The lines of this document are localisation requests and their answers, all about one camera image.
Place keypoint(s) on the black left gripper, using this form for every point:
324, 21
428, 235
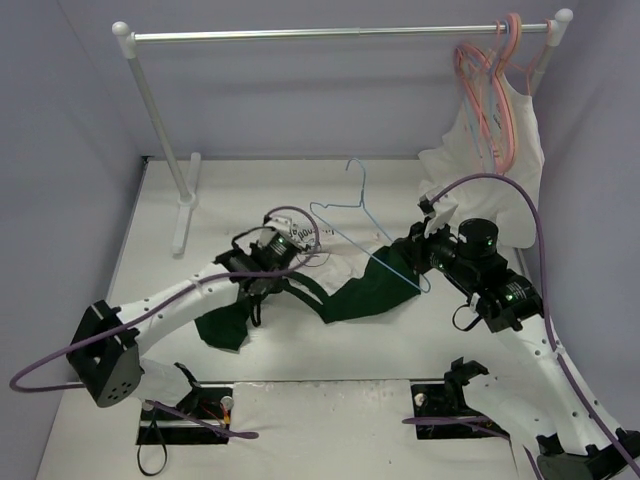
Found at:
257, 288

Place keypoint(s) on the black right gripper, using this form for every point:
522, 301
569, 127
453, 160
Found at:
417, 245

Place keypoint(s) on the white and green t-shirt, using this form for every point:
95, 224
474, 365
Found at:
369, 297

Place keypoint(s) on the blue plastic hanger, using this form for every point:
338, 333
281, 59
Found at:
370, 225

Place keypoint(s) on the pink plastic hanger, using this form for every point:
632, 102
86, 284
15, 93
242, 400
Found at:
508, 34

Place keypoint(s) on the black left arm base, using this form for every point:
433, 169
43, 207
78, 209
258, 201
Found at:
160, 428

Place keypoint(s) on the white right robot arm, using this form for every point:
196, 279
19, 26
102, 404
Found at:
571, 434

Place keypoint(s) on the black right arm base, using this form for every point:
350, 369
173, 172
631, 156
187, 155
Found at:
440, 411

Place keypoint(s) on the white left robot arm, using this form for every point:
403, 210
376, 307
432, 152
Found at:
110, 343

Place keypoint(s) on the pink hanger under garment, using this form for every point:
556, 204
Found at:
534, 71

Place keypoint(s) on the white hanging garment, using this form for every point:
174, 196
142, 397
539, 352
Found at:
489, 198

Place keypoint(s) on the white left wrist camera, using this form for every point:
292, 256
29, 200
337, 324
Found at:
281, 223

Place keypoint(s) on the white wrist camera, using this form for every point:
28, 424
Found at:
435, 217
281, 223

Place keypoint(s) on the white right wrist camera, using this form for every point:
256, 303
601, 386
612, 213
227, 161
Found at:
435, 217

